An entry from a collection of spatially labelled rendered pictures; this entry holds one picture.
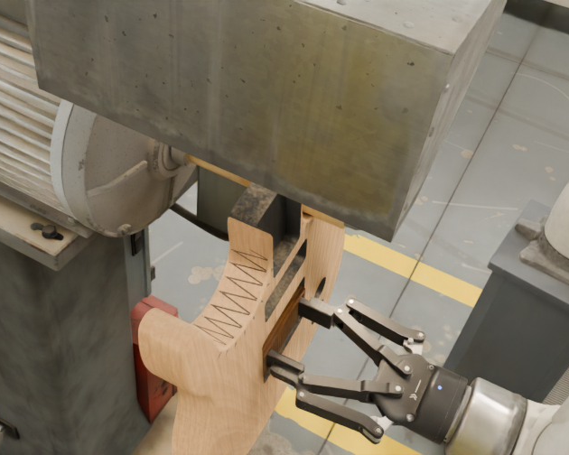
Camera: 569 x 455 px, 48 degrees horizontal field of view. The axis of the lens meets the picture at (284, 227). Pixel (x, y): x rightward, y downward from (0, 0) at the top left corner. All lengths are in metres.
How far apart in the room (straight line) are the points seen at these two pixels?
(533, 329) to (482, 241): 1.06
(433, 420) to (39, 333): 0.58
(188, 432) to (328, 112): 0.39
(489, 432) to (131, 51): 0.48
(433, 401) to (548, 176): 2.42
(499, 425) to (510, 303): 0.87
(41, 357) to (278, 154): 0.71
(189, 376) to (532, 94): 3.21
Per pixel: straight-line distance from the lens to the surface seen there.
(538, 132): 3.32
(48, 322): 1.00
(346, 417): 0.70
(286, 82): 0.40
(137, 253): 1.20
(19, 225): 0.82
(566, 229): 1.45
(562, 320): 1.53
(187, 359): 0.50
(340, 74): 0.38
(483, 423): 0.69
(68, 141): 0.64
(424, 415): 0.70
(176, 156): 0.70
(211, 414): 0.65
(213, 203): 1.04
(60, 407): 1.19
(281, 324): 0.73
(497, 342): 1.65
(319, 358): 2.06
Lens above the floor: 1.69
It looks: 44 degrees down
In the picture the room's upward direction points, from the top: 9 degrees clockwise
